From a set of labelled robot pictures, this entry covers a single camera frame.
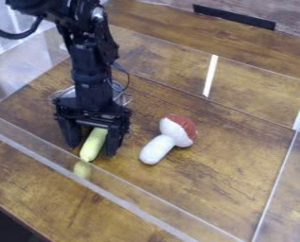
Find clear acrylic back barrier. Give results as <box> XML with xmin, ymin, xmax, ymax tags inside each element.
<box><xmin>110</xmin><ymin>26</ymin><xmax>300</xmax><ymax>132</ymax></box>

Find clear acrylic barrier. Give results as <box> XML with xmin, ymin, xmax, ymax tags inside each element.
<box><xmin>110</xmin><ymin>26</ymin><xmax>300</xmax><ymax>132</ymax></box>
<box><xmin>0</xmin><ymin>118</ymin><xmax>243</xmax><ymax>242</ymax></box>

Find small stainless steel pot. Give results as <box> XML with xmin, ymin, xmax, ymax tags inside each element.
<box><xmin>49</xmin><ymin>80</ymin><xmax>132</xmax><ymax>106</ymax></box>

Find plush red cap mushroom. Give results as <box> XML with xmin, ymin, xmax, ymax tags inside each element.
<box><xmin>140</xmin><ymin>113</ymin><xmax>197</xmax><ymax>164</ymax></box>

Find light green plush spoon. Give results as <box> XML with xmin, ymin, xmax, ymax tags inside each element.
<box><xmin>81</xmin><ymin>128</ymin><xmax>108</xmax><ymax>162</ymax></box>

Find clear acrylic front barrier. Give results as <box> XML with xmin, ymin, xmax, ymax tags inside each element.
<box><xmin>0</xmin><ymin>118</ymin><xmax>243</xmax><ymax>242</ymax></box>

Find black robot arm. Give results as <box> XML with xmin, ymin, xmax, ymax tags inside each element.
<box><xmin>6</xmin><ymin>0</ymin><xmax>130</xmax><ymax>156</ymax></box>

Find black bar on table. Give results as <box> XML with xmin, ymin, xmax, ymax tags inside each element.
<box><xmin>193</xmin><ymin>4</ymin><xmax>276</xmax><ymax>30</ymax></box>

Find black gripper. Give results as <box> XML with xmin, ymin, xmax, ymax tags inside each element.
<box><xmin>53</xmin><ymin>97</ymin><xmax>132</xmax><ymax>157</ymax></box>

